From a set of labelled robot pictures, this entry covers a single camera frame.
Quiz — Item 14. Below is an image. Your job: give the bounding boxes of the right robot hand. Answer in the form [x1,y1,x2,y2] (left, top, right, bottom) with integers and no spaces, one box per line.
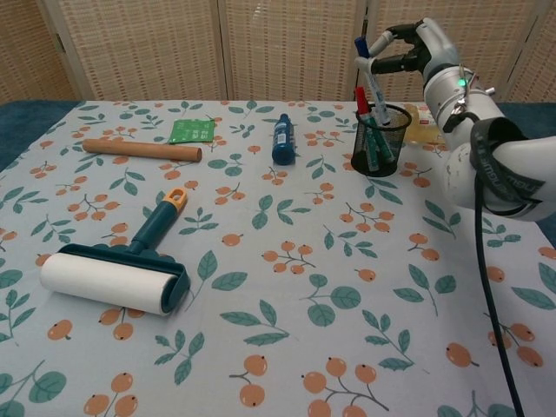
[354,17,460,82]

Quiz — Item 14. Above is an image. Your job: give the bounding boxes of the blue capped marker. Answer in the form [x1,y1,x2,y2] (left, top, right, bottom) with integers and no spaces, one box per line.
[354,36,392,127]

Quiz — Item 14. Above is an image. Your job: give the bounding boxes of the black mesh pen holder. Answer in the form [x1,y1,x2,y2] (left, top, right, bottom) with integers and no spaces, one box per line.
[350,103,413,177]

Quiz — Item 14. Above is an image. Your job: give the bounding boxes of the red cap marker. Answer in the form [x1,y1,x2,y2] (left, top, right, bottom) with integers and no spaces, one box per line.
[354,85,381,170]

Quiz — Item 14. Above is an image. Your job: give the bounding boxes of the green tube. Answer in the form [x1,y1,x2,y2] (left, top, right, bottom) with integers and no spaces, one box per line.
[377,125,397,164]

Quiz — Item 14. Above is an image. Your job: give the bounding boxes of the clear yellowish snack bag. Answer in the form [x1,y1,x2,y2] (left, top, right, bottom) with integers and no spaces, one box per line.
[403,103,448,147]

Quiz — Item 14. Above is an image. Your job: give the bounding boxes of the blue spray bottle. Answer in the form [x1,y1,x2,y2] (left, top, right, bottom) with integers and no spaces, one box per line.
[272,113,298,166]

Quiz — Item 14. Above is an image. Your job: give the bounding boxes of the green foil packet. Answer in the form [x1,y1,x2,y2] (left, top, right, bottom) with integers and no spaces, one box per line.
[168,117,216,144]

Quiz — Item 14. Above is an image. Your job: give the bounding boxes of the bamboo folding screen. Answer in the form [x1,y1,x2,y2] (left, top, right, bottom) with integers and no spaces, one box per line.
[0,0,556,105]

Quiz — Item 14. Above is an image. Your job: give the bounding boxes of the floral tablecloth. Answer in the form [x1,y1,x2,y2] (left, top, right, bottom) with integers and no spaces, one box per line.
[0,99,556,417]

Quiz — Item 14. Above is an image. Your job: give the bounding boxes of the wooden rolling pin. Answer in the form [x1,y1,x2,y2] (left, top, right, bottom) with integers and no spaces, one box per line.
[82,138,204,163]

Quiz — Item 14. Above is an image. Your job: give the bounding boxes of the teal lint roller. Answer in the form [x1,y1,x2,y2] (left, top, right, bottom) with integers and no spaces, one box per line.
[40,187,191,318]

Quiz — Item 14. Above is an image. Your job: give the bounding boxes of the right wrist wires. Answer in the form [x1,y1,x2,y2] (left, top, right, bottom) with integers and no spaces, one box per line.
[451,63,477,116]

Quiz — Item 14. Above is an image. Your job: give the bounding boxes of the black strap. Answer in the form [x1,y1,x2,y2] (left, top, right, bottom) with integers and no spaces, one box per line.
[471,116,546,209]

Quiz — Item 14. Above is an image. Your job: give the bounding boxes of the black cable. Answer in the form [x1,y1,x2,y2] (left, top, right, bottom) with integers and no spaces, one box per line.
[473,173,526,417]

